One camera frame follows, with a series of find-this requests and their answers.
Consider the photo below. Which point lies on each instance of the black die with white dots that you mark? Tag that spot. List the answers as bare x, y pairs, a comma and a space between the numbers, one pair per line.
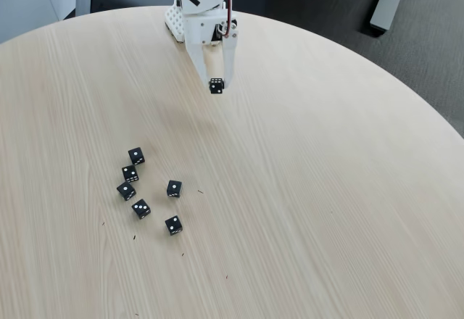
136, 156
130, 173
174, 189
141, 209
126, 190
173, 225

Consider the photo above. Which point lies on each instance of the grey desk leg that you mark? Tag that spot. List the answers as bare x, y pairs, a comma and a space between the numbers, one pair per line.
384, 7

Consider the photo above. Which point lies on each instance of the black die showing six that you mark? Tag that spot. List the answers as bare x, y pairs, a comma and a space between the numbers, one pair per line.
216, 86

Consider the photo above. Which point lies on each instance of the white cabinet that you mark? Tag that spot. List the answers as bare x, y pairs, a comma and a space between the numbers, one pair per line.
21, 0

